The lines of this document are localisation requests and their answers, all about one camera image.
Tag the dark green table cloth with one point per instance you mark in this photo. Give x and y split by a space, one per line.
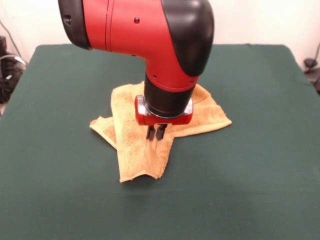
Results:
75 200

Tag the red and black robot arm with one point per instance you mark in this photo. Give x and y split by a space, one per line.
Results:
150 37

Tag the yellow terry towel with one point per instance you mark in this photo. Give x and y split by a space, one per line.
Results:
135 155

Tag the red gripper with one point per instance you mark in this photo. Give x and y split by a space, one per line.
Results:
165 120

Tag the black clamp stand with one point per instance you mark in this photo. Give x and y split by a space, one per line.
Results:
310 62

